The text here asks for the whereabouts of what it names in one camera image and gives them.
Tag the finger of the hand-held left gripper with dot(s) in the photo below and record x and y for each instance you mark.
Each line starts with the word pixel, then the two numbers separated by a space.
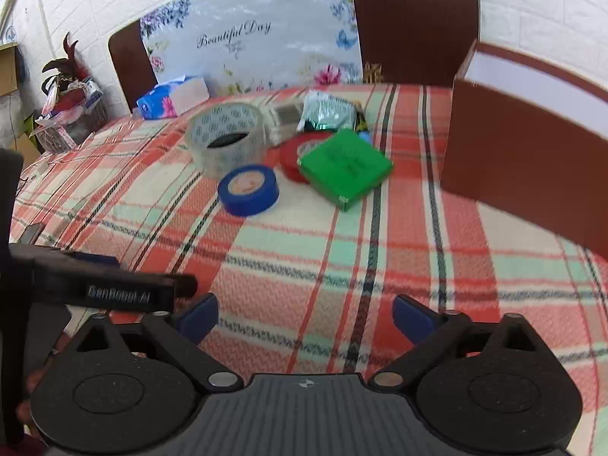
pixel 180 287
pixel 95 260

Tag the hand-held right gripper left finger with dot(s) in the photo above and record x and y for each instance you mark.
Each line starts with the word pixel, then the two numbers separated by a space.
pixel 199 316

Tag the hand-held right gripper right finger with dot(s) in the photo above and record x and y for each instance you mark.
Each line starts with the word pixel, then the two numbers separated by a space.
pixel 408 316

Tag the clear patterned tape roll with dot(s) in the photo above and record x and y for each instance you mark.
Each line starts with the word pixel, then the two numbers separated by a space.
pixel 209 156

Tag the brown box white inside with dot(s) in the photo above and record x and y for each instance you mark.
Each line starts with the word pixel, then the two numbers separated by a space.
pixel 513 166

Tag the clear cotton swab packet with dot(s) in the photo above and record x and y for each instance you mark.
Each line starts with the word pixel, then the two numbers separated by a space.
pixel 285 118

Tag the blue tape roll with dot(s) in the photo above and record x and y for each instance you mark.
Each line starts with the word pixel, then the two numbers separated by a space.
pixel 251 199

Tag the red green plaid tablecloth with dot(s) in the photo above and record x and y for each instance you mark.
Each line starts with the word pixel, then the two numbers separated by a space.
pixel 308 256

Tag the flower gift basket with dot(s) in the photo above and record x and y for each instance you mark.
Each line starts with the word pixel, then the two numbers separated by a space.
pixel 71 104

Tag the green flat box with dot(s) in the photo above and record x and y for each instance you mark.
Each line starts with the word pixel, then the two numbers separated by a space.
pixel 346 166

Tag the red tape roll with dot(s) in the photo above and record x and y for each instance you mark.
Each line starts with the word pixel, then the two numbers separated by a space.
pixel 289 159

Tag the blue floral tissue pack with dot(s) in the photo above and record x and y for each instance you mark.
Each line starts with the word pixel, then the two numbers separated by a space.
pixel 164 102

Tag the small brown chair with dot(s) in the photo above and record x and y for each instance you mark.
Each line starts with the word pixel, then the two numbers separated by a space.
pixel 128 61

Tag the cardboard box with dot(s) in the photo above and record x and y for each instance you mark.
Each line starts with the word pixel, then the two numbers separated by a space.
pixel 9 71

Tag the silver green foil packet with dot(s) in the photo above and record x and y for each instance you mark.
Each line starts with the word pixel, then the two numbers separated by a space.
pixel 327 111

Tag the floral Beautiful Day bag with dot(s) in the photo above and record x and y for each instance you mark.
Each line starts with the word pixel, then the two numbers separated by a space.
pixel 266 33

